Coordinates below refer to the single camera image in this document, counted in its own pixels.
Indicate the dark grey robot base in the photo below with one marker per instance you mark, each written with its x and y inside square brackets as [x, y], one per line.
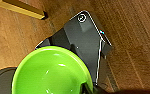
[81, 36]

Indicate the yellow white-topped game table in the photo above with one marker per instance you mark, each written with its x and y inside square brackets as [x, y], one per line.
[21, 9]

